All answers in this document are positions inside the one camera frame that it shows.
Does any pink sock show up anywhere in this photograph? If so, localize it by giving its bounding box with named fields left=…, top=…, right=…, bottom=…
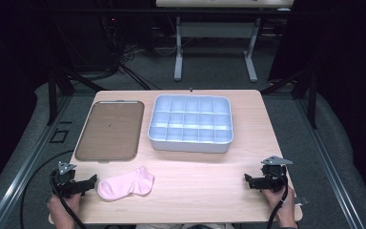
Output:
left=96, top=165, right=155, bottom=201

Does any white desk with metal legs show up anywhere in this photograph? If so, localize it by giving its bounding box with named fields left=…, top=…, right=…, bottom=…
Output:
left=155, top=0, right=295, bottom=83

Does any grey metal table clamp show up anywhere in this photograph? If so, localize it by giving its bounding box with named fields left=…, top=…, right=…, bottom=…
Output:
left=294, top=196, right=311, bottom=206

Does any bundle of black cables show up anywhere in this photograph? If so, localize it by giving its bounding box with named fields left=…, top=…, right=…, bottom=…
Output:
left=99, top=15, right=161, bottom=92

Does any brown flat tray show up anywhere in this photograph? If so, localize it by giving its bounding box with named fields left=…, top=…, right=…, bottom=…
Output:
left=74, top=100, right=146, bottom=163

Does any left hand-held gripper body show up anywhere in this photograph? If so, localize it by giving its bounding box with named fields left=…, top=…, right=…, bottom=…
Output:
left=51, top=161, right=80, bottom=198

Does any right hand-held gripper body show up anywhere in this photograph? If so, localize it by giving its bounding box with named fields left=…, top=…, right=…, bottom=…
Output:
left=256, top=156, right=294, bottom=194

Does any black metal stand frame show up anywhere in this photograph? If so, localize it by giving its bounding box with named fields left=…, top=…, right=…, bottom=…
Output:
left=260, top=61, right=319, bottom=130
left=46, top=60, right=108, bottom=126

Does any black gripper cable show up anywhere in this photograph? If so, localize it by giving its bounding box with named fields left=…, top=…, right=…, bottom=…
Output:
left=50, top=170, right=89, bottom=229
left=265, top=176, right=290, bottom=229

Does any white divided storage box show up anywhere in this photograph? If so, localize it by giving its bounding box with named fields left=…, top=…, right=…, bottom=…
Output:
left=147, top=94, right=234, bottom=154

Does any aluminium floor rail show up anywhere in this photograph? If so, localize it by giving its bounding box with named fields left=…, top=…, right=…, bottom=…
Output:
left=295, top=94, right=366, bottom=229
left=0, top=94, right=74, bottom=229

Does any thin black cable loop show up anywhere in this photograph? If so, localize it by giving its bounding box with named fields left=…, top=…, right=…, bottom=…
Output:
left=19, top=150, right=75, bottom=229

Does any person's left hand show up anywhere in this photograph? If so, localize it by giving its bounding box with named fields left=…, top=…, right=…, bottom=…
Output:
left=47, top=194, right=82, bottom=229

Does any person's right hand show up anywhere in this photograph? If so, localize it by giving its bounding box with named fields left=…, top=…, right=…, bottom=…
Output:
left=261, top=186, right=297, bottom=229

